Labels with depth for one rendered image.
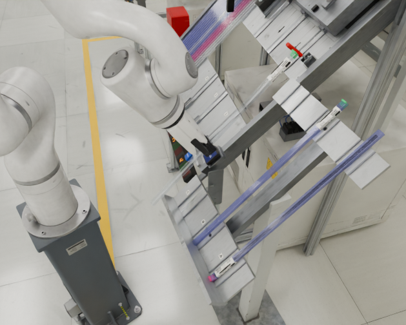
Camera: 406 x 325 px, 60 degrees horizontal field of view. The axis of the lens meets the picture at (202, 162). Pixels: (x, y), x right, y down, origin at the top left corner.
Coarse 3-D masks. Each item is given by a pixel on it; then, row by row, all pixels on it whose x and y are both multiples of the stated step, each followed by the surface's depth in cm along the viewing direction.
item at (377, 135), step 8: (376, 136) 70; (368, 144) 70; (352, 152) 72; (360, 152) 71; (344, 160) 72; (352, 160) 72; (336, 168) 73; (344, 168) 73; (328, 176) 74; (336, 176) 74; (320, 184) 74; (312, 192) 75; (304, 200) 75; (288, 208) 77; (296, 208) 76; (280, 216) 78; (288, 216) 77; (272, 224) 78; (280, 224) 78; (264, 232) 79; (256, 240) 80; (248, 248) 80; (232, 256) 82; (240, 256) 81
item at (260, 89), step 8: (288, 56) 76; (296, 56) 76; (256, 88) 80; (264, 88) 79; (256, 96) 79; (248, 104) 80; (240, 112) 81; (232, 120) 81; (224, 128) 82; (216, 136) 83; (200, 152) 85; (192, 160) 86; (184, 168) 87; (176, 176) 88; (168, 184) 88; (160, 192) 90; (152, 200) 91
